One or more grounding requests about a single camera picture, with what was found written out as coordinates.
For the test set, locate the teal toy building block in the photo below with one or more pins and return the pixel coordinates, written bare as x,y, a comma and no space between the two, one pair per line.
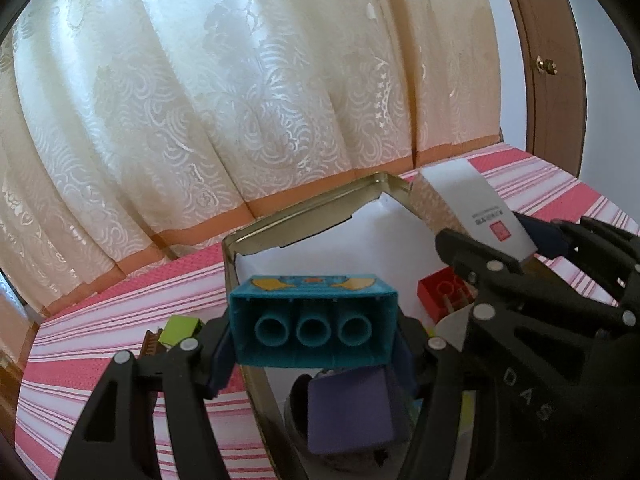
310,330

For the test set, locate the brown ribbed strip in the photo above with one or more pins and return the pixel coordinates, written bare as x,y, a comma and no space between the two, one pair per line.
150,346

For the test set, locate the gold tin box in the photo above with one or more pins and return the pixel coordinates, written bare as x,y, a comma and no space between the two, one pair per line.
260,410

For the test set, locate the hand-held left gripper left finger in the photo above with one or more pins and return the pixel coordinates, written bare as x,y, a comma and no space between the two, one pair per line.
220,370

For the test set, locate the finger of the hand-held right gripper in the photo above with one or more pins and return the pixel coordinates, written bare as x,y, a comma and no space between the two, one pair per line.
480,280
547,240

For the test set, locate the black round container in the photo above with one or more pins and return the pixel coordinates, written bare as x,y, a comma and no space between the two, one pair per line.
296,405

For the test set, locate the brass door knob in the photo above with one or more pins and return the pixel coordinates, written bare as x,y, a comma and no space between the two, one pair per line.
546,65

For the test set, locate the purple box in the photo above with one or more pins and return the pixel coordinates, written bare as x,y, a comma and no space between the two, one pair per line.
350,410

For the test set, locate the wooden door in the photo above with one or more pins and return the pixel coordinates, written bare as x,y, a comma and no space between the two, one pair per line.
540,10

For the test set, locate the green printed cube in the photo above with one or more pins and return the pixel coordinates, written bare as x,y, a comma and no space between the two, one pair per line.
180,330

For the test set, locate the cream patterned curtain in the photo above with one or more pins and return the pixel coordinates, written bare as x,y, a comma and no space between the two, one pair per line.
225,85

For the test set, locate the white cork-patterned box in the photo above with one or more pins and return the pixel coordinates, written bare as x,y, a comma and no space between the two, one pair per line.
465,195

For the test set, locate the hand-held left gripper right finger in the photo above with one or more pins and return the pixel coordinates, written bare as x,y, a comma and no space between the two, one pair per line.
406,365

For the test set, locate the red toy building block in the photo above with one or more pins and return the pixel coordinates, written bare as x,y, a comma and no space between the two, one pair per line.
435,292

